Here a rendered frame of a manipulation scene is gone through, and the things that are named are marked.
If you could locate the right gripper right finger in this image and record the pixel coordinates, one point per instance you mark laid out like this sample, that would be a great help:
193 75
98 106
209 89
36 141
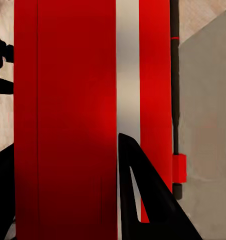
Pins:
167 220

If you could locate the coffee table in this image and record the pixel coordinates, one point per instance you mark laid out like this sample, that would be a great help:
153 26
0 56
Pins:
202 127

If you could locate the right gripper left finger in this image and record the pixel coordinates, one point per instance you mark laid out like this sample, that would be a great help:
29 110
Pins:
7 190

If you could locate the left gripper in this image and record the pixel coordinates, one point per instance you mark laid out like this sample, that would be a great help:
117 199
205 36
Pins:
7 51

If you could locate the radio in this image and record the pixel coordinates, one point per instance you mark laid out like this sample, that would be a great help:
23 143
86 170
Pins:
83 72

